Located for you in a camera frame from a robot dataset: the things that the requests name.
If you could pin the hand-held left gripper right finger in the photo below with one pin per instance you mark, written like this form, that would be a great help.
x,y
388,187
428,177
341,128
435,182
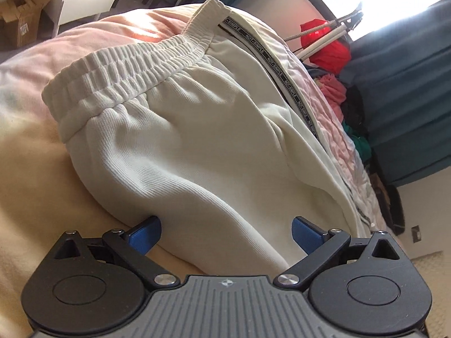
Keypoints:
x,y
306,234

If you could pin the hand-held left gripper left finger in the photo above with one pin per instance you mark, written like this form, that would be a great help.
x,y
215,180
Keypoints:
x,y
146,235

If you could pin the cream pants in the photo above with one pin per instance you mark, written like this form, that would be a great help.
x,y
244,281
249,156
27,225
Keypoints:
x,y
193,148

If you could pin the green cloth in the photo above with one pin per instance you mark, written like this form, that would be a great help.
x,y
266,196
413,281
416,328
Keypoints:
x,y
361,144

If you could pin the patterned pillow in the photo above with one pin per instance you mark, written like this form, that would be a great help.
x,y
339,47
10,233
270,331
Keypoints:
x,y
431,271

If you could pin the bed with pink sheet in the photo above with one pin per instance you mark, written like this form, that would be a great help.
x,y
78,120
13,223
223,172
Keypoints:
x,y
24,183

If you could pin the pink cloth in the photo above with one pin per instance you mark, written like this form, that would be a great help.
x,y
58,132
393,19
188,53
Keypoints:
x,y
334,91

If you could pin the teal curtain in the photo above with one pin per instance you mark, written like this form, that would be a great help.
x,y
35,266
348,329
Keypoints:
x,y
405,95

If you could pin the red cloth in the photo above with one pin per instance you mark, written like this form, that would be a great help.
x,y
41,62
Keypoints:
x,y
331,51

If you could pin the garment steamer stand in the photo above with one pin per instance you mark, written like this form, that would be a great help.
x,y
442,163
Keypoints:
x,y
327,35

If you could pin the window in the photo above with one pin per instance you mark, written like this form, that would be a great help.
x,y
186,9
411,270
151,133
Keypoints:
x,y
380,0

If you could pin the open cardboard box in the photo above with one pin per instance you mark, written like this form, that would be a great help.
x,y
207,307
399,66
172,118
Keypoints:
x,y
21,14

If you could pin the grey wall socket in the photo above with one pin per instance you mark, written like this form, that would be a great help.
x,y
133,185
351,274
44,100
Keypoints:
x,y
417,233

